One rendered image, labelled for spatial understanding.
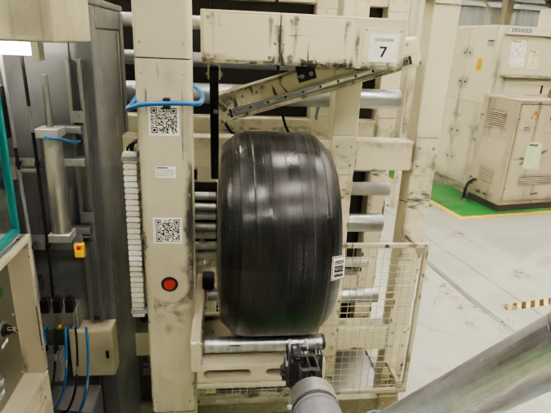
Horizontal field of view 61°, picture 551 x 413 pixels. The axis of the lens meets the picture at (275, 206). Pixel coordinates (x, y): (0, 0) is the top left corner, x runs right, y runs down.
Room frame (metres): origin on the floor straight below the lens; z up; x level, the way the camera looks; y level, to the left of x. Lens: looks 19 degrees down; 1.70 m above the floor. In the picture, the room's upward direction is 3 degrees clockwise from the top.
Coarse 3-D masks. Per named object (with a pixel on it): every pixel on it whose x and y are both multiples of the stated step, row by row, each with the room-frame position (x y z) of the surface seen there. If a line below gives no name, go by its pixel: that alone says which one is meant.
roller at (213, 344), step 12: (216, 336) 1.12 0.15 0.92; (228, 336) 1.12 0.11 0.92; (240, 336) 1.12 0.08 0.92; (264, 336) 1.13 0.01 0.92; (276, 336) 1.13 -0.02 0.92; (288, 336) 1.13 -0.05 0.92; (300, 336) 1.13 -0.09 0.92; (312, 336) 1.14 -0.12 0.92; (324, 336) 1.14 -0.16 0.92; (216, 348) 1.09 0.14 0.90; (228, 348) 1.09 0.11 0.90; (240, 348) 1.10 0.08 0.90; (252, 348) 1.10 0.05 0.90; (264, 348) 1.10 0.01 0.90; (276, 348) 1.11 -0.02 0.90; (324, 348) 1.13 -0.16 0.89
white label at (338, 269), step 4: (336, 256) 1.01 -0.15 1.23; (340, 256) 1.02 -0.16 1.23; (344, 256) 1.02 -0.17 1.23; (332, 260) 1.00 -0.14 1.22; (336, 260) 1.01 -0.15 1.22; (340, 260) 1.02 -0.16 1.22; (344, 260) 1.02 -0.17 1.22; (332, 264) 1.00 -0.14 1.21; (336, 264) 1.01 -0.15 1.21; (340, 264) 1.02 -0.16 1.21; (344, 264) 1.02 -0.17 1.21; (332, 268) 1.00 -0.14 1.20; (336, 268) 1.01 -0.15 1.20; (340, 268) 1.01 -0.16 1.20; (344, 268) 1.02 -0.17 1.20; (332, 272) 1.00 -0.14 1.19; (336, 272) 1.01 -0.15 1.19; (340, 272) 1.01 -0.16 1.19; (344, 272) 1.02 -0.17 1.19; (332, 276) 1.00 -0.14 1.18; (336, 276) 1.01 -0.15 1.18; (340, 276) 1.01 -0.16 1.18; (332, 280) 1.00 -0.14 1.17
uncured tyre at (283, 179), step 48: (240, 144) 1.18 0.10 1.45; (288, 144) 1.19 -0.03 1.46; (240, 192) 1.05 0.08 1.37; (288, 192) 1.05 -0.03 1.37; (336, 192) 1.10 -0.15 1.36; (240, 240) 0.99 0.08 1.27; (288, 240) 1.00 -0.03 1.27; (336, 240) 1.03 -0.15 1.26; (240, 288) 0.97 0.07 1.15; (288, 288) 0.98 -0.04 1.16; (336, 288) 1.03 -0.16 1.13
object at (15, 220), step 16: (0, 96) 0.98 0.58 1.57; (0, 112) 0.97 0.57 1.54; (0, 128) 0.97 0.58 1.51; (0, 144) 0.96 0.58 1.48; (0, 160) 0.95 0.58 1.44; (0, 176) 0.94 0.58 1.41; (0, 192) 0.93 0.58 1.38; (0, 208) 0.92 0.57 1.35; (16, 208) 0.98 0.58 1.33; (0, 224) 0.91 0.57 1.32; (16, 224) 0.97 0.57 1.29; (0, 240) 0.90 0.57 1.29
